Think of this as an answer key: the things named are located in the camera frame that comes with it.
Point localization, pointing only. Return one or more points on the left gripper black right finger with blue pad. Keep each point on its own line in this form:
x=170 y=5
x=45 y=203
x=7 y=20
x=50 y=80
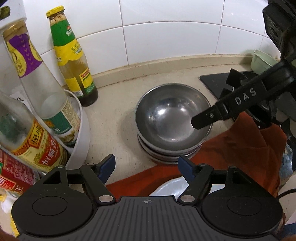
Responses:
x=200 y=178

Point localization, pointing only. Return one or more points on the purple label clear bottle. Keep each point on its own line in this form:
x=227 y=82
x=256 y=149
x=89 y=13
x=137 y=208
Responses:
x=47 y=97

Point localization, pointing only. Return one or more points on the white condiment tray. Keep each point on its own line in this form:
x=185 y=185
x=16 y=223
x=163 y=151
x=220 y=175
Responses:
x=80 y=151

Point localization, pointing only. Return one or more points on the stacked steel bowls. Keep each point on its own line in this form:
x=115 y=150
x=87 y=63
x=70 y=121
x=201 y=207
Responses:
x=167 y=148

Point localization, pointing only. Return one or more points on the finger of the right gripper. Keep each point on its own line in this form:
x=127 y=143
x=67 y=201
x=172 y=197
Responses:
x=236 y=79
x=206 y=118

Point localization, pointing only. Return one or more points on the yellow cap sauce bottle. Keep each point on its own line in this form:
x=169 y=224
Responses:
x=71 y=59

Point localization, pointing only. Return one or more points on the red label soy sauce bottle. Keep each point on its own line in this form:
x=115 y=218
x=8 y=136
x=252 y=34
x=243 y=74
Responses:
x=16 y=177

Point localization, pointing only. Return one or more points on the orange cloth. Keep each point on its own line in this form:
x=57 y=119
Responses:
x=258 y=153

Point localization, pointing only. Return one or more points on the white floral plate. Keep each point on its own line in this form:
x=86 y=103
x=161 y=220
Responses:
x=174 y=187

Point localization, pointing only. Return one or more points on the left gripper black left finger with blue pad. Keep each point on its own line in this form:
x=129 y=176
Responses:
x=93 y=178

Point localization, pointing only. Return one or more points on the clear bottle yellow label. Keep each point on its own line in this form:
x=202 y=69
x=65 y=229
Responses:
x=24 y=137

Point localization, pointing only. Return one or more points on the pale green cup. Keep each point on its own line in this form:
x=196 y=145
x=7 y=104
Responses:
x=262 y=62

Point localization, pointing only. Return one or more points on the steel bowl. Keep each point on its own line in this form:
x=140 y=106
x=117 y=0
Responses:
x=168 y=109

